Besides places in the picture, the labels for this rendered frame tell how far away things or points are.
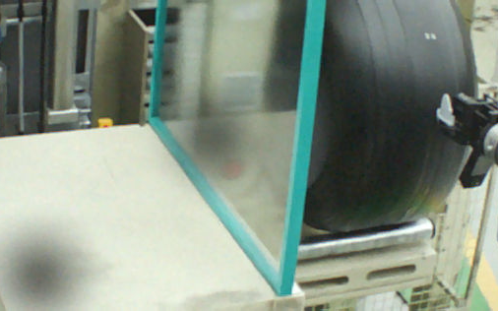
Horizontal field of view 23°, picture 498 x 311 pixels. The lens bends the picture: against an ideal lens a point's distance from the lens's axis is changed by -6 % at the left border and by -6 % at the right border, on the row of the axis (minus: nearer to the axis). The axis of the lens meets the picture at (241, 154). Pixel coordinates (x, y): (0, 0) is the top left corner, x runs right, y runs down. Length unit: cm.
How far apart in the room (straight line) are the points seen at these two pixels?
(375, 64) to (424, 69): 10
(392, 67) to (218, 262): 69
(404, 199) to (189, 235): 72
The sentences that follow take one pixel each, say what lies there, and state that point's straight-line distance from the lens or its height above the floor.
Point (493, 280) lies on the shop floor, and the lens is 431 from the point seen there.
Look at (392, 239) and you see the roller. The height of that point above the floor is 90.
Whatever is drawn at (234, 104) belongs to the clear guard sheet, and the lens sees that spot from 176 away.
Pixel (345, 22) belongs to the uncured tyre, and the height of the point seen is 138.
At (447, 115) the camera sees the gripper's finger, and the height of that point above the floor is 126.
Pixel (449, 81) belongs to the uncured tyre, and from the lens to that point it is 236.
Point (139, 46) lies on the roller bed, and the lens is 275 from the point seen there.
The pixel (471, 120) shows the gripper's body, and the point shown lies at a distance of 221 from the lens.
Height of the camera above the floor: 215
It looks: 26 degrees down
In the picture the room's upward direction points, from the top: 5 degrees clockwise
